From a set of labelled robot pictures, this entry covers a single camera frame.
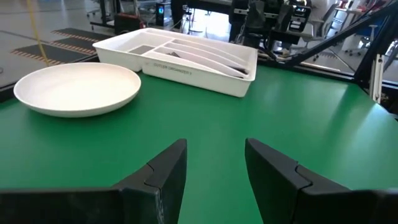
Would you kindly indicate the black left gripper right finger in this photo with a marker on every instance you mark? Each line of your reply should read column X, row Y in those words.
column 311, row 205

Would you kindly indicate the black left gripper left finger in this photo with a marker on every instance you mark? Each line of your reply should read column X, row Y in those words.
column 93, row 207

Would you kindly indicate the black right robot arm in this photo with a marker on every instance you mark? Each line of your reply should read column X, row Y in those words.
column 264, row 21

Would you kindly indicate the white round plate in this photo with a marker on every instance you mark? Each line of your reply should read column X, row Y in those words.
column 77, row 87

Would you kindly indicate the black orange-striped floor mat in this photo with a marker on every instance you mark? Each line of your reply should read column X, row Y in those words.
column 74, row 43
column 46, row 53
column 81, row 33

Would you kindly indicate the white plastic cutlery tray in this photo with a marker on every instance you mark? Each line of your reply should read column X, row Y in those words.
column 199, row 77

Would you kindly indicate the white office chair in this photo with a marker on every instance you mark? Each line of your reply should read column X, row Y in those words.
column 320, row 28

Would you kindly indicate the black red equipment box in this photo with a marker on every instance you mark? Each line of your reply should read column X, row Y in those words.
column 127, row 23

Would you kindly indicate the black computer tower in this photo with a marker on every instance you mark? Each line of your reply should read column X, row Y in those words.
column 161, row 14

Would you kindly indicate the silver aluminium rail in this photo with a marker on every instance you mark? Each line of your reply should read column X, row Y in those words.
column 377, row 77

